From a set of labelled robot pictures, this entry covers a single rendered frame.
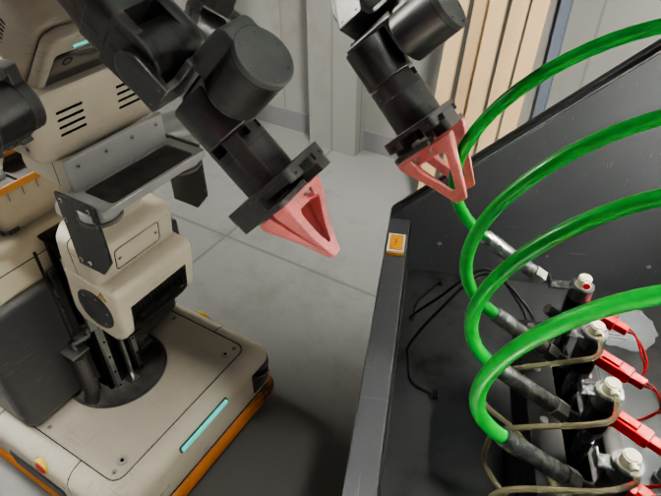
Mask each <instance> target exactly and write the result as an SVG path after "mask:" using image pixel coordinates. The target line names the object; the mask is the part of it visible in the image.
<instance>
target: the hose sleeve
mask: <svg viewBox="0 0 661 496"><path fill-rule="evenodd" d="M488 231H489V235H488V237H487V238H486V239H485V240H483V241H481V240H480V241H481V243H483V244H484V245H485V246H486V247H487V248H489V249H491V251H493V252H494V253H496V254H497V255H499V256H500V257H502V258H503V259H504V260H505V259H506V258H507V257H508V256H510V255H511V254H512V253H514V252H515V251H516V250H515V249H514V248H512V247H511V246H510V245H509V244H508V243H507V242H505V241H504V240H503V239H502V238H500V237H499V236H498V235H496V234H495V233H493V232H492V231H491V230H488ZM519 271H520V272H521V273H523V274H525V275H526V276H527V277H532V276H533V275H534V274H535V273H536V272H537V266H536V265H535V264H534V263H532V262H531V261H530V262H528V263H527V264H526V265H524V266H523V267H521V268H520V269H519Z"/></svg>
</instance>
